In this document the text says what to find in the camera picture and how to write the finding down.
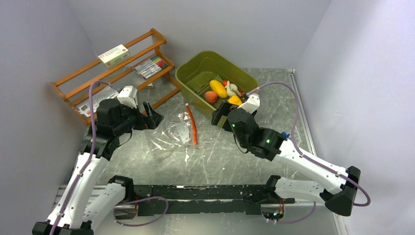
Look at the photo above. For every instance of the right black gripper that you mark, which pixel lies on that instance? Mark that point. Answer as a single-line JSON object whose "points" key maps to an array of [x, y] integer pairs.
{"points": [[224, 109]]}

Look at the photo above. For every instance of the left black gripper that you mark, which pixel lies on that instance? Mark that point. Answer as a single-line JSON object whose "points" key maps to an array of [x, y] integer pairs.
{"points": [[149, 120]]}

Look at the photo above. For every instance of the clear zip top bag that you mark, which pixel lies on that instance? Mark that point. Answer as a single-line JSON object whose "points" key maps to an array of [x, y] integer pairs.
{"points": [[172, 137]]}

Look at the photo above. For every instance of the white toy mushroom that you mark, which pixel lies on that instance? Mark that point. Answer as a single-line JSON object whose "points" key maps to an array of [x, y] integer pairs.
{"points": [[230, 93]]}

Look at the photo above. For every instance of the white toy garlic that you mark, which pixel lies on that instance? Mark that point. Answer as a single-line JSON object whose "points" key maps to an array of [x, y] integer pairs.
{"points": [[235, 89]]}

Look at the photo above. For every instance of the yellow toy mango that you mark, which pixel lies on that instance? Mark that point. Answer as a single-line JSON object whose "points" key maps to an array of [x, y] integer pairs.
{"points": [[217, 87]]}

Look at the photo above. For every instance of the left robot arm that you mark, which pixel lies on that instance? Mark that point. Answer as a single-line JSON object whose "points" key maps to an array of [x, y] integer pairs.
{"points": [[74, 214]]}

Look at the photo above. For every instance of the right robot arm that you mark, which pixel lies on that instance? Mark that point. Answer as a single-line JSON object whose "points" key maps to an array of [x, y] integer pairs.
{"points": [[331, 185]]}

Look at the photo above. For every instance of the yellow toy bell pepper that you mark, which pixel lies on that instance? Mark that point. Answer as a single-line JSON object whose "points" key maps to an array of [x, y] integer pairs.
{"points": [[235, 100]]}

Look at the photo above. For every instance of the orange toy peach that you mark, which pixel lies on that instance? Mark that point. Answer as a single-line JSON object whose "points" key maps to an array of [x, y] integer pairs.
{"points": [[211, 97]]}

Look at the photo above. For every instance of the blue stapler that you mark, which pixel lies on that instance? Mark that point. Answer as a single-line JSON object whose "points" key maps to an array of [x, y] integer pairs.
{"points": [[286, 135]]}

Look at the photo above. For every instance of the wooden shelf rack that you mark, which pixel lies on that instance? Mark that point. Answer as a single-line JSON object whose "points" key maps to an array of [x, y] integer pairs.
{"points": [[152, 50]]}

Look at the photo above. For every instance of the pack of coloured markers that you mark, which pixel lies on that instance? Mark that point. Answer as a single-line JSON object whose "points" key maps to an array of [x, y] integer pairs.
{"points": [[150, 67]]}

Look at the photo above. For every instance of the olive green plastic basin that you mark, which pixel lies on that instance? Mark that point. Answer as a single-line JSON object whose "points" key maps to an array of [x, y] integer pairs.
{"points": [[194, 77]]}

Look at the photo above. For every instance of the clear flat plastic package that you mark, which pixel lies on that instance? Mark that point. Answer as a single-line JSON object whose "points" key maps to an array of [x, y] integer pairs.
{"points": [[107, 93]]}

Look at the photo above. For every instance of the white green box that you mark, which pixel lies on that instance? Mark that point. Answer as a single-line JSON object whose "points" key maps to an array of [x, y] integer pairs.
{"points": [[114, 56]]}

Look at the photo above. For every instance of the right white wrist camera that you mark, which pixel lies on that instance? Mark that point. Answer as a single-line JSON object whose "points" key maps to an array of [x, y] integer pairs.
{"points": [[251, 104]]}

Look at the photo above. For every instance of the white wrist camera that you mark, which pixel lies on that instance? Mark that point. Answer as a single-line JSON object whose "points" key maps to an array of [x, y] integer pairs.
{"points": [[251, 104], [128, 96]]}

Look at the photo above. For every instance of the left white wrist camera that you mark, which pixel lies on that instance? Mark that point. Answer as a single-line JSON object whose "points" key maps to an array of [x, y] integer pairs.
{"points": [[128, 96]]}

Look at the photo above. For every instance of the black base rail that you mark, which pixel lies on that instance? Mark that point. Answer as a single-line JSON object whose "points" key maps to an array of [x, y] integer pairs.
{"points": [[174, 199]]}

